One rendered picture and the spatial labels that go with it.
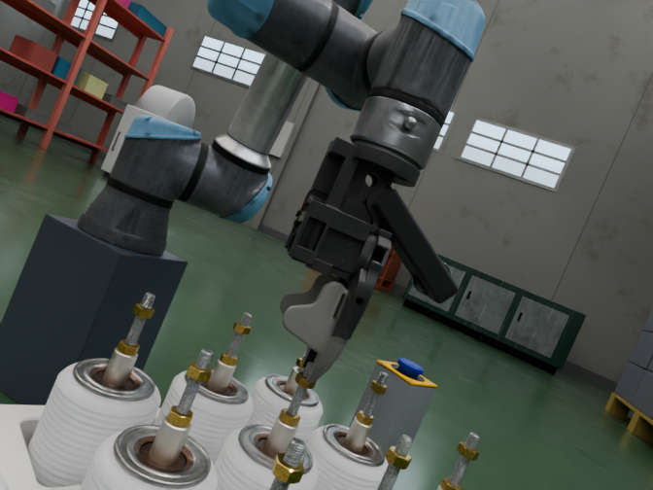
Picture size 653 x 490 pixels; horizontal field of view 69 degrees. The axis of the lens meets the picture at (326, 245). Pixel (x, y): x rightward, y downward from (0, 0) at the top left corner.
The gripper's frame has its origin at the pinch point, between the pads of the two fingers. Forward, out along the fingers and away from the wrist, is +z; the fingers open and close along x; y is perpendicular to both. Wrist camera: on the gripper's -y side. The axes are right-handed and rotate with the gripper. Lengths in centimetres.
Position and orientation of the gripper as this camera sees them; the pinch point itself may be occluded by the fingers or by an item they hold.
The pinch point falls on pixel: (320, 364)
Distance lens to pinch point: 46.0
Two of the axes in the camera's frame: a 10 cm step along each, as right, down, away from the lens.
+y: -9.1, -3.9, -1.6
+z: -3.9, 9.2, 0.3
